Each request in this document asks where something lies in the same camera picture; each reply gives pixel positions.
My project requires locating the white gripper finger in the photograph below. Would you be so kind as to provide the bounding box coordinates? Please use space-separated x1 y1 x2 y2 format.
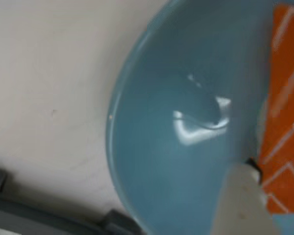
217 158 286 235

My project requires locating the orange striped sponge cloth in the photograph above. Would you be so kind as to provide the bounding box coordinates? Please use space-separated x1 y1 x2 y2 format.
256 2 294 215

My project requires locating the blue dish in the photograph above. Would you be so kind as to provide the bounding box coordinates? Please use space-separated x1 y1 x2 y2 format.
105 0 294 235

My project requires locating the grey toy train track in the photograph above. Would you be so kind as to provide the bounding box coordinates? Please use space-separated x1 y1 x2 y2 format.
0 165 144 235

